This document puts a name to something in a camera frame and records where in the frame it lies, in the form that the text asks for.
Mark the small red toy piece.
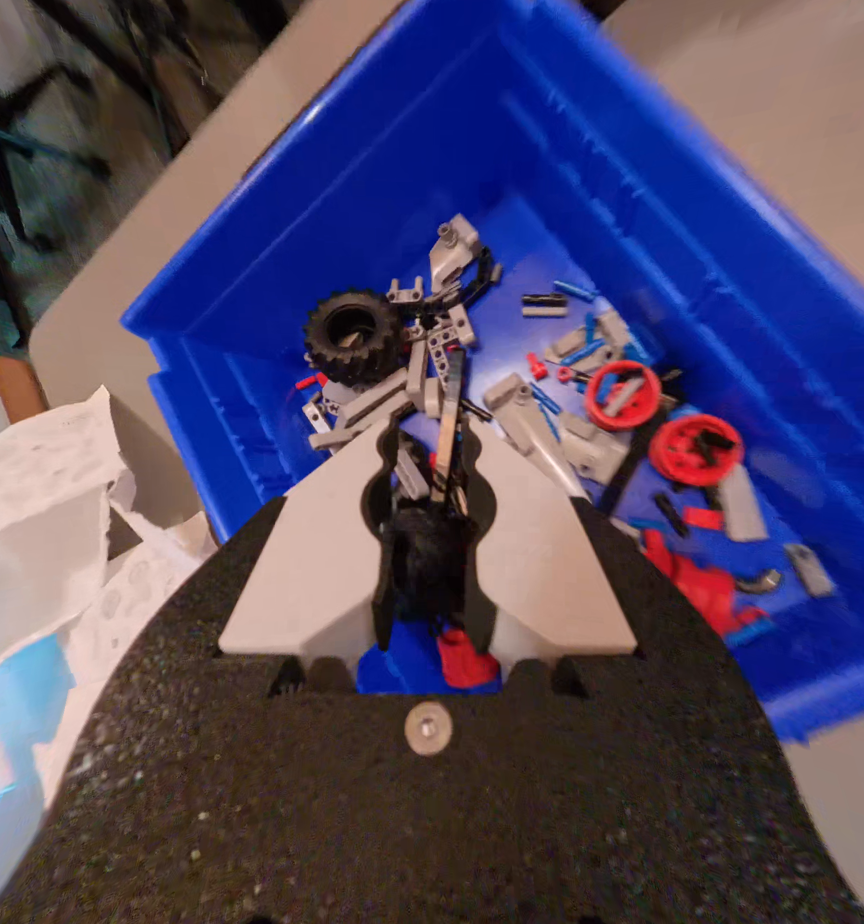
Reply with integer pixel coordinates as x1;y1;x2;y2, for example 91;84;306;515
435;628;503;688

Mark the clear bluish plastic bag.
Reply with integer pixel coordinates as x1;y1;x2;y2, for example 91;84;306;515
0;634;77;919

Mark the black chair frame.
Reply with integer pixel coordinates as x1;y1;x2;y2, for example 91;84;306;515
0;61;115;347

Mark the pile of small toy parts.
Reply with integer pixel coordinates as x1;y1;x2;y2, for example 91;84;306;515
482;278;837;647

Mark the dark grey toy beam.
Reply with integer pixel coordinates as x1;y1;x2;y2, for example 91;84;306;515
430;345;470;506

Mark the red toy wheel hub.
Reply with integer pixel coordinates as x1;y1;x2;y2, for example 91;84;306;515
647;416;745;485
582;359;664;433

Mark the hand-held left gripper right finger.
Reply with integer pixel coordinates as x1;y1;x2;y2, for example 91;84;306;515
461;417;639;661

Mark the red toy panel piece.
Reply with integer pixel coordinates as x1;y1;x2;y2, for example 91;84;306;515
643;529;772;641

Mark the black toy tyre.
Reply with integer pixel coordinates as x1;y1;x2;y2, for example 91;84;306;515
304;290;405;388
381;501;479;625

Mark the blue plastic bin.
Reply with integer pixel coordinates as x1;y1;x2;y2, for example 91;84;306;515
120;0;864;744

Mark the grey toy frame assembly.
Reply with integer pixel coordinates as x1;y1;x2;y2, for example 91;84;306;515
303;214;505;454

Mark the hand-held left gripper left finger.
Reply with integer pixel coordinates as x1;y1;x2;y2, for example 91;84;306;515
217;422;404;661

